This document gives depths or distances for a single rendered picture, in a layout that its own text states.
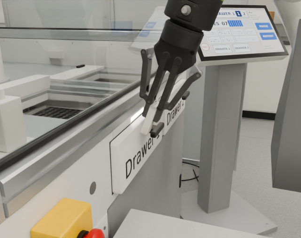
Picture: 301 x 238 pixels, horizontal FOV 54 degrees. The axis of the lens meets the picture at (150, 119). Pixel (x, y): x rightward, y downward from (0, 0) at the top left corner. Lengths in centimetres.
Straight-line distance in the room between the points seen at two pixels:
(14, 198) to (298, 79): 56
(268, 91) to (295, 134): 282
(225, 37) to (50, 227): 123
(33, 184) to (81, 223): 8
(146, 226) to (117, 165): 13
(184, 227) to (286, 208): 155
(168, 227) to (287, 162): 31
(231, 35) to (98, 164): 111
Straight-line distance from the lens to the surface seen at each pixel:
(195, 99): 227
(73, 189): 46
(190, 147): 241
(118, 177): 57
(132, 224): 61
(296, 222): 202
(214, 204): 184
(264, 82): 350
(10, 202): 35
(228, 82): 156
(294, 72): 68
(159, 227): 61
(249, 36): 155
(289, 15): 96
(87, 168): 48
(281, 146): 73
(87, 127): 46
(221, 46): 141
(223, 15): 155
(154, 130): 63
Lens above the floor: 115
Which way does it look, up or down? 19 degrees down
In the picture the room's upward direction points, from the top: straight up
